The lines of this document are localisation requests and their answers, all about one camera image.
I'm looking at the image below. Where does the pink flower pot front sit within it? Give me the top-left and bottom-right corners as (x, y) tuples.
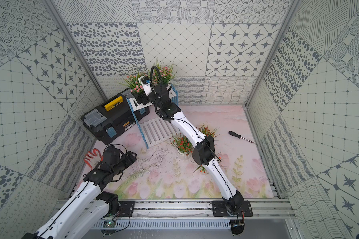
(153, 60), (175, 86)

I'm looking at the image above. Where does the pink flower pot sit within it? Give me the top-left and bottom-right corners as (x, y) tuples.
(153, 60), (175, 86)
(121, 72), (146, 95)

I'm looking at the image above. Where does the pink flower pot back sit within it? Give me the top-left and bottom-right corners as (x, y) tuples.
(121, 72), (146, 95)

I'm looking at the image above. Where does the red flower pot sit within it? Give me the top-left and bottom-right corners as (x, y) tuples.
(198, 124), (218, 138)
(169, 133), (193, 156)

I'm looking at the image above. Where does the orange flower pot front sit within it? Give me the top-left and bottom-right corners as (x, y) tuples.
(194, 165), (206, 173)

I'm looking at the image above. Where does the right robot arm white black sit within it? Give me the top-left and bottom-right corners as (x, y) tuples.
(142, 83), (244, 216)

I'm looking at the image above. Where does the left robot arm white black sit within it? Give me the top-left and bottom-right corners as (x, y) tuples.
(23, 144), (137, 239)

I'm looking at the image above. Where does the blue white two-tier rack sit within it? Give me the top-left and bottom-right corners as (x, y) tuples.
(126, 98), (180, 148)

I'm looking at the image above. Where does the red white glove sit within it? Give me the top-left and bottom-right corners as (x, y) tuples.
(84, 148), (103, 170)

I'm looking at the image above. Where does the floral pink table mat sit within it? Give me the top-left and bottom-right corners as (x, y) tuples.
(106, 106), (273, 199)

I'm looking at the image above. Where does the black toolbox yellow handle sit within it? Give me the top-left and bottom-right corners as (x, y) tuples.
(81, 89), (150, 144)

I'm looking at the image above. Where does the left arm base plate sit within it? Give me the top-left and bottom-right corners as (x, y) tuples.
(107, 201), (135, 218)

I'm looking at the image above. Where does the aluminium mounting rail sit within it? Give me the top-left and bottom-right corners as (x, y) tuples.
(49, 198), (297, 220)

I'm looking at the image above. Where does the black handle screwdriver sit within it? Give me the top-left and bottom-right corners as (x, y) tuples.
(228, 131), (255, 144)

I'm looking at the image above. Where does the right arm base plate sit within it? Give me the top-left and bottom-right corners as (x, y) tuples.
(211, 200), (253, 217)

